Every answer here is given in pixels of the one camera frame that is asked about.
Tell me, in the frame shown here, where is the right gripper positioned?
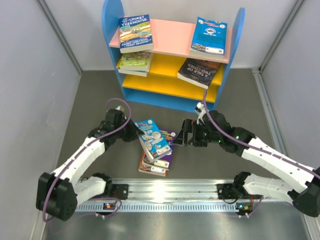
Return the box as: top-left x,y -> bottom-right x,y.
173,119 -> 222,147

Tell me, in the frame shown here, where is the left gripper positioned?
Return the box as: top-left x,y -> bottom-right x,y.
114,116 -> 144,142

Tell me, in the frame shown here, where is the purple cover treehouse book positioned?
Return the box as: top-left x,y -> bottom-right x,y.
140,129 -> 177,176

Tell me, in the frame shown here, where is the orange bottom stack book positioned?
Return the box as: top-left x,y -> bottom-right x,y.
138,153 -> 167,177

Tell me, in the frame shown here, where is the lime green spine treehouse book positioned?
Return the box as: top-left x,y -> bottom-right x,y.
117,68 -> 148,77

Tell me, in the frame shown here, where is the Tale of Two Cities book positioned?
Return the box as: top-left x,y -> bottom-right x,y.
177,58 -> 222,90

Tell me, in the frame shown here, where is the dark blue spine treehouse book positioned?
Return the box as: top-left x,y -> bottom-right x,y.
118,14 -> 154,54

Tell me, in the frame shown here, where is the light blue cover treehouse book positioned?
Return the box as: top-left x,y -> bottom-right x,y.
189,16 -> 228,59

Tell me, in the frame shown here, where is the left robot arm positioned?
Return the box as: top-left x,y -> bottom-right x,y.
35,108 -> 144,221

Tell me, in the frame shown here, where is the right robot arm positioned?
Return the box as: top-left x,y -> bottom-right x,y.
173,108 -> 320,217

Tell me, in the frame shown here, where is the blue pink yellow bookshelf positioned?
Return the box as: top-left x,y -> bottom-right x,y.
101,0 -> 246,115

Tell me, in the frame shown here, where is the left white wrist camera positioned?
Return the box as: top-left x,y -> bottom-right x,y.
115,105 -> 126,114

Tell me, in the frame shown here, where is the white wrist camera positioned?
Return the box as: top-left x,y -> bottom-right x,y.
115,105 -> 126,114
195,102 -> 206,126

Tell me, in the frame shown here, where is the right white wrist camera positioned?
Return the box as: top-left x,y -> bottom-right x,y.
195,102 -> 206,126

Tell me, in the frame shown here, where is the aluminium mounting rail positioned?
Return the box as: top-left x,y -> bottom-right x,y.
74,179 -> 278,216

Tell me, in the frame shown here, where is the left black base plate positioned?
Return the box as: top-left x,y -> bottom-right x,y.
106,184 -> 129,200

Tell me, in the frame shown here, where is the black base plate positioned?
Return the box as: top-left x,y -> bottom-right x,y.
216,183 -> 261,201
106,184 -> 129,200

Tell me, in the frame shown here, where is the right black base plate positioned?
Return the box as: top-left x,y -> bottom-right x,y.
216,183 -> 261,201

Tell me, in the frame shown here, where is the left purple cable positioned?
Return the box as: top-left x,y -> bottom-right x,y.
41,98 -> 133,222

